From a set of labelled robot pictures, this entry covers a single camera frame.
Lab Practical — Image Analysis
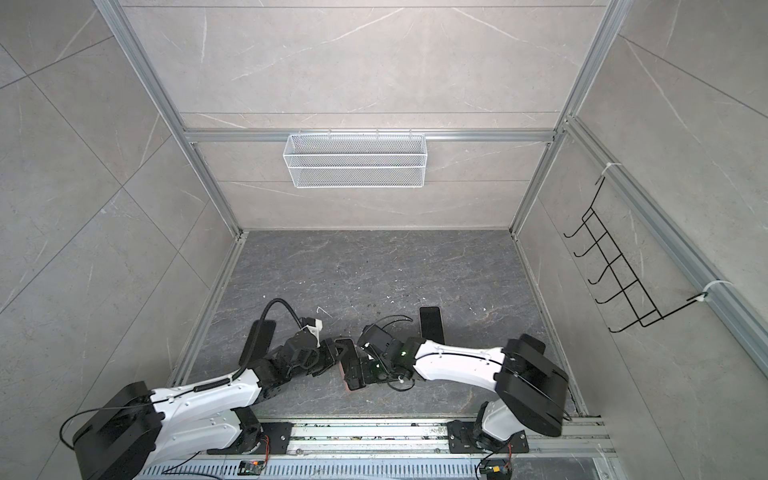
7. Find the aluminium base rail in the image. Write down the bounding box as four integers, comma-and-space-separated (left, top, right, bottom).
139, 417, 627, 479

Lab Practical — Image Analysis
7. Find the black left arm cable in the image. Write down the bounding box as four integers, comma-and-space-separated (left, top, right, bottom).
239, 298, 304, 367

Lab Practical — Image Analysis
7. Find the black pad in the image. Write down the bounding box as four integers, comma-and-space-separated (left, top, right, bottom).
238, 320, 276, 367
519, 334, 546, 355

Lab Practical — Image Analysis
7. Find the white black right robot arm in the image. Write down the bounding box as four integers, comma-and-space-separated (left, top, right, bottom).
357, 325, 569, 452

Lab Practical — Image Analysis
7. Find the black phone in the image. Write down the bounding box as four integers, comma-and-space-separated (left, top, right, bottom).
419, 306, 446, 344
334, 338, 365, 391

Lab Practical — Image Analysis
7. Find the black pad left side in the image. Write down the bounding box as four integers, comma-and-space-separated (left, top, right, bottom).
238, 320, 276, 367

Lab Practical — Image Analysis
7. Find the small circuit board right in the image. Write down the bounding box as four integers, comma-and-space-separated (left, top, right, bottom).
476, 460, 512, 480

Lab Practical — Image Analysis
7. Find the small circuit board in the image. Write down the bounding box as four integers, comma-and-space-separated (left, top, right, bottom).
476, 460, 512, 480
237, 460, 267, 476

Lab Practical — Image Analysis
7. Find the small circuit board left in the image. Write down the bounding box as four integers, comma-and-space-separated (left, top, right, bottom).
237, 460, 267, 476

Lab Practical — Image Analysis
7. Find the black pad right side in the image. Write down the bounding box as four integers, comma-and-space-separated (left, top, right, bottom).
519, 334, 546, 355

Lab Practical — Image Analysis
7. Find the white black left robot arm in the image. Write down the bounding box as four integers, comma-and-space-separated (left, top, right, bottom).
73, 329, 345, 479

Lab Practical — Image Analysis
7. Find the black wire hook rack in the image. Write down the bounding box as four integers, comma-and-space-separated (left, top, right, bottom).
562, 176, 709, 335

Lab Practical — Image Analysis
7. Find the white wire mesh basket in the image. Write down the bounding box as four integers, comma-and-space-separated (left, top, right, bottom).
283, 133, 428, 189

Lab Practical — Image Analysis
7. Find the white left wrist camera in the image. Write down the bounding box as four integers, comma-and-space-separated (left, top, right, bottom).
300, 317, 323, 345

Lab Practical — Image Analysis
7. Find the black phone on table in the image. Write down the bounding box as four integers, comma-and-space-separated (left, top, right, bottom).
419, 306, 446, 344

